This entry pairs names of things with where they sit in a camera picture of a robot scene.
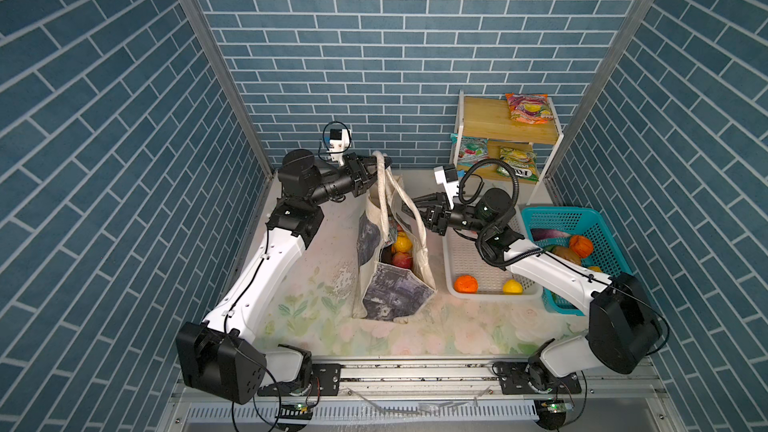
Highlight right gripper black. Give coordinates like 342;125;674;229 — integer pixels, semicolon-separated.
406;195;493;239

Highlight yellow lemon front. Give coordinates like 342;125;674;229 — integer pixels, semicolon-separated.
502;279;524;295

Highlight floral table mat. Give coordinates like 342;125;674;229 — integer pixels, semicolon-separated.
257;197;587;357

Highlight white plastic basket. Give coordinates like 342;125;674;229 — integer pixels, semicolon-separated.
442;229;543;303

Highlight red apple with yellow spot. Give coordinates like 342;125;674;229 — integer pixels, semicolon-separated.
391;252;413;270

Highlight beige canvas grocery bag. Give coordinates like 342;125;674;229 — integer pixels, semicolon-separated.
353;152;436;323

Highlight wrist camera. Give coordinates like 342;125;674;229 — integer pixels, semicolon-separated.
434;165;460;210
324;126;351;166

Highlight teal red snack bag lower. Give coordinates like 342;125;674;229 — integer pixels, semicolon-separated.
451;133;489;170

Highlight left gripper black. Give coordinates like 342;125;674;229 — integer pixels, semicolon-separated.
304;157;389;211

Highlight orange tangerine front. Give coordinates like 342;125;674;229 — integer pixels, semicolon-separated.
453;275;479;294

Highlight brown potato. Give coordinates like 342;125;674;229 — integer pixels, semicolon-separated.
551;245;582;266

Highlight pink yellow snack bag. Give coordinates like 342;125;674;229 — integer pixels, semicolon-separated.
505;94;554;125

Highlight teal plastic basket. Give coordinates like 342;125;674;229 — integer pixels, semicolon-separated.
504;206;644;320

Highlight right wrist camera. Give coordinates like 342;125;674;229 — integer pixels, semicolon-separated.
434;165;460;210

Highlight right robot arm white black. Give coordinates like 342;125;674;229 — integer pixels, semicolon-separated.
410;188;669;393

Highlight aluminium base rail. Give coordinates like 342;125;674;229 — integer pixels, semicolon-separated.
158;357;684;431

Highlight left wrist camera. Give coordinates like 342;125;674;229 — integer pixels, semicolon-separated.
324;126;351;166

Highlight wooden two-tier shelf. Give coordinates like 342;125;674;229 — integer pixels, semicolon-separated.
450;90;564;207

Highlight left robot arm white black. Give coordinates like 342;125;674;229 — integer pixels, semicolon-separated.
175;149;392;405

